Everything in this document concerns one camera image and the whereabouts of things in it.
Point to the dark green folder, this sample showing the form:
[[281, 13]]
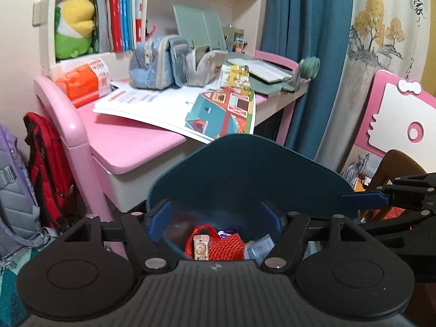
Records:
[[269, 86]]

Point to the open barn picture book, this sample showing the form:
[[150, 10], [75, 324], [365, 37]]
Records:
[[221, 115]]

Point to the blue pouch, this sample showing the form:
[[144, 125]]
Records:
[[179, 61]]

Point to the colourful picture box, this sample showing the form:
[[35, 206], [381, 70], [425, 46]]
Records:
[[361, 173]]

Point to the red black backpack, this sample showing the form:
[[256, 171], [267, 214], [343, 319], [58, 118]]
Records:
[[47, 170]]

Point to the pink white child chair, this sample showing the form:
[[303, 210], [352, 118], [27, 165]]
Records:
[[398, 119]]

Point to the orange white tissue pack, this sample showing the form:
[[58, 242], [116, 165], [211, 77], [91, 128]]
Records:
[[80, 83]]

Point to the blue curtain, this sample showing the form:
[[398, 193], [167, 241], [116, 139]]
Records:
[[306, 24]]

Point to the colourful card box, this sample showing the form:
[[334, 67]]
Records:
[[235, 39]]

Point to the white wall socket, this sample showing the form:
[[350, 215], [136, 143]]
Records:
[[39, 13]]

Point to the cream tree print curtain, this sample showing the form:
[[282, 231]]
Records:
[[381, 34]]

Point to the farm animal picture book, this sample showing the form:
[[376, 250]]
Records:
[[238, 76]]

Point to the purple white wrapper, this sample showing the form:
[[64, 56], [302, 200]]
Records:
[[225, 234]]

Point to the clear blue plastic wrapper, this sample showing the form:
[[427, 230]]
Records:
[[259, 247]]

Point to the blue pencil case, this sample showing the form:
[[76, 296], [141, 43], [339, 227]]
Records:
[[150, 64]]

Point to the beige rectangular packet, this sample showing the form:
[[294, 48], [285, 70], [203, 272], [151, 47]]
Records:
[[201, 247]]

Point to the row of books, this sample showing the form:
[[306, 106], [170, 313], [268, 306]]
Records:
[[119, 13]]

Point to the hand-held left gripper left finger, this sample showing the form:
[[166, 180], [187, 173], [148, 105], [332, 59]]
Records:
[[160, 219]]

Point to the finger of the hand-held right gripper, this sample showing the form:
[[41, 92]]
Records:
[[361, 199], [402, 223]]

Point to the teal cream chevron quilt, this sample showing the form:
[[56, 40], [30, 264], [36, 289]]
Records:
[[10, 279]]

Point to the purple grey backpack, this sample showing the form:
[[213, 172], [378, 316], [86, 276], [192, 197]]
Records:
[[13, 194]]

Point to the red mesh bag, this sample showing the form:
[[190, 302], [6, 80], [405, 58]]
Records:
[[223, 249]]

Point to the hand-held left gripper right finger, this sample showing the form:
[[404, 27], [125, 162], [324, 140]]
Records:
[[275, 221]]

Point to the green yellow plush toy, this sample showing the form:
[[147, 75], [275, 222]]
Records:
[[73, 37]]

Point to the dark teal bin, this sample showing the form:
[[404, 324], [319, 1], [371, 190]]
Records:
[[245, 177]]

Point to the grey pencil case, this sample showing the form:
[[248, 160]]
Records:
[[204, 66]]

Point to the green book stand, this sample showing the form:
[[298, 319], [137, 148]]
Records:
[[201, 24]]

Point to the pink desk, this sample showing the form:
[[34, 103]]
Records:
[[136, 143]]

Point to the mint green small fan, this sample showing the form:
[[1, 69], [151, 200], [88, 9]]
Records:
[[309, 68]]

